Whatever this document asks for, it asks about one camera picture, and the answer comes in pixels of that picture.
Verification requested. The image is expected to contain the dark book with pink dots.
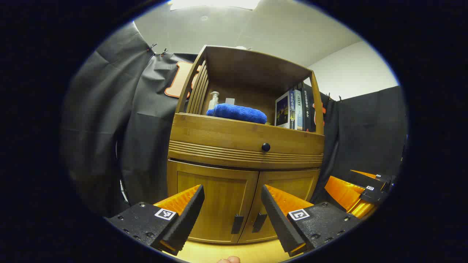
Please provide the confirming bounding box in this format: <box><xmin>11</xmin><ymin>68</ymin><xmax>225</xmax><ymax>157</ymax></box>
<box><xmin>310</xmin><ymin>83</ymin><xmax>317</xmax><ymax>133</ymax></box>

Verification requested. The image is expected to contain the black door handle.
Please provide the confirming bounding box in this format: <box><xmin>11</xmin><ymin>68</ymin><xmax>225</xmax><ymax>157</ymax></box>
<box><xmin>252</xmin><ymin>213</ymin><xmax>268</xmax><ymax>233</ymax></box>
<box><xmin>231</xmin><ymin>214</ymin><xmax>244</xmax><ymax>235</ymax></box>

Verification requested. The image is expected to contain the wooden shoe cabinet door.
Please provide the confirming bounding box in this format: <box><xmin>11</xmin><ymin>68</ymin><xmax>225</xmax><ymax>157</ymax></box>
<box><xmin>238</xmin><ymin>169</ymin><xmax>321</xmax><ymax>244</ymax></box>
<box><xmin>167</xmin><ymin>160</ymin><xmax>259</xmax><ymax>244</ymax></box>

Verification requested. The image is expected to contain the blue spine book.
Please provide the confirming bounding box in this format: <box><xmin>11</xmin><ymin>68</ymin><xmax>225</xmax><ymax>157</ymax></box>
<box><xmin>275</xmin><ymin>91</ymin><xmax>296</xmax><ymax>129</ymax></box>

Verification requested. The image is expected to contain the blue folded towel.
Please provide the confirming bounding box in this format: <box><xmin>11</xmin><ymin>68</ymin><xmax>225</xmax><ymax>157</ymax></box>
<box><xmin>206</xmin><ymin>103</ymin><xmax>268</xmax><ymax>125</ymax></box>

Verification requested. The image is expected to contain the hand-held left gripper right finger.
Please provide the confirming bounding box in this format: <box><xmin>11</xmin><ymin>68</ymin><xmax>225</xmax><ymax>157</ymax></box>
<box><xmin>261</xmin><ymin>184</ymin><xmax>362</xmax><ymax>257</ymax></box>

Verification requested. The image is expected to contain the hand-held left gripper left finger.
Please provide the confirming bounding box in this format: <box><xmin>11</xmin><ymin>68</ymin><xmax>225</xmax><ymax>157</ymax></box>
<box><xmin>104</xmin><ymin>184</ymin><xmax>205</xmax><ymax>256</ymax></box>

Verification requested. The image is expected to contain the white spine book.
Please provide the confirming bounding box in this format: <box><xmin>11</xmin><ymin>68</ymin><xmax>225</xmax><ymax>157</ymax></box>
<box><xmin>294</xmin><ymin>89</ymin><xmax>303</xmax><ymax>131</ymax></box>

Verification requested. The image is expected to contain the wooden double-door shoe cabinet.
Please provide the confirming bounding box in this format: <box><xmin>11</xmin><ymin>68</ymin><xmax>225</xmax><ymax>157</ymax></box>
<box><xmin>166</xmin><ymin>45</ymin><xmax>326</xmax><ymax>244</ymax></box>

